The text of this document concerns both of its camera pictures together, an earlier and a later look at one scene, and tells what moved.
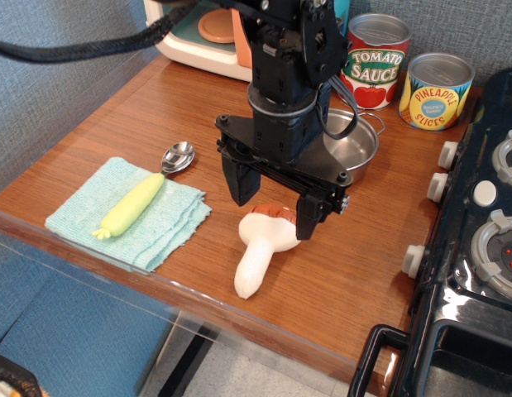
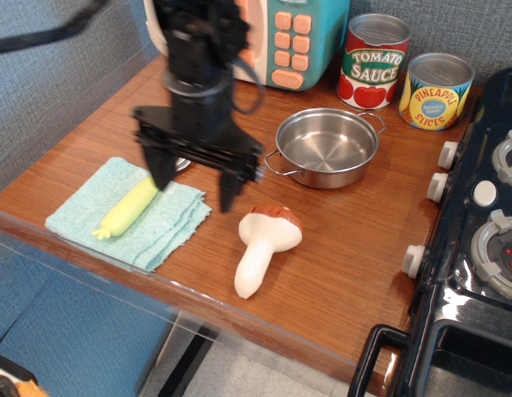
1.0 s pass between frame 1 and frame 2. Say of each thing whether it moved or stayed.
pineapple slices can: stayed
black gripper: moved
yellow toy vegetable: stayed
